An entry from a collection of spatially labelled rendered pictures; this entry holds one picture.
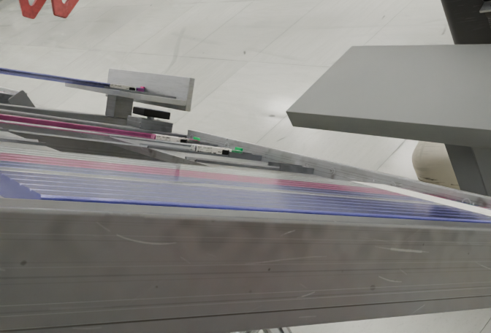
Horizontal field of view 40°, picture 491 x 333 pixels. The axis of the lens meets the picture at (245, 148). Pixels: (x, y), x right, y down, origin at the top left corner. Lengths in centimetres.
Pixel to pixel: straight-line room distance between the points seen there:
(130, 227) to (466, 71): 98
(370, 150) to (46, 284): 196
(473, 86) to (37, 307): 97
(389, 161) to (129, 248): 185
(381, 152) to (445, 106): 105
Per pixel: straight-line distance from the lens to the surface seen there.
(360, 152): 222
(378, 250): 43
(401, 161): 211
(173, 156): 81
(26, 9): 85
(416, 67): 129
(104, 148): 106
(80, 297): 31
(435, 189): 77
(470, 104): 114
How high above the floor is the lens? 120
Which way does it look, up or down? 28 degrees down
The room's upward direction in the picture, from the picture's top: 28 degrees counter-clockwise
